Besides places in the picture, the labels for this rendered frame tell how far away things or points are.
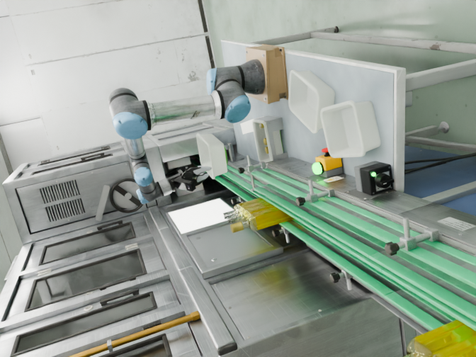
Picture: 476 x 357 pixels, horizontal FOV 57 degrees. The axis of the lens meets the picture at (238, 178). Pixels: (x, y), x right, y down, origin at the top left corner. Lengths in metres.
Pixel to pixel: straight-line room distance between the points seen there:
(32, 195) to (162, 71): 3.09
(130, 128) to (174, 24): 3.99
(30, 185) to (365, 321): 1.99
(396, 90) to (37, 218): 2.14
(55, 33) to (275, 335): 4.64
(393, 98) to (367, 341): 0.75
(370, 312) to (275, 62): 1.04
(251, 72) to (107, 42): 3.72
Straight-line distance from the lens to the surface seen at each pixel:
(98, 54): 5.45
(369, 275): 1.33
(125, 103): 1.68
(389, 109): 1.35
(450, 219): 1.17
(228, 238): 1.98
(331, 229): 1.40
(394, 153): 1.38
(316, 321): 1.38
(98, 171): 2.73
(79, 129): 5.45
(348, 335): 1.48
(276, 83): 1.90
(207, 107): 1.72
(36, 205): 2.79
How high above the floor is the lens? 1.54
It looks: 15 degrees down
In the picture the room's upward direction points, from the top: 105 degrees counter-clockwise
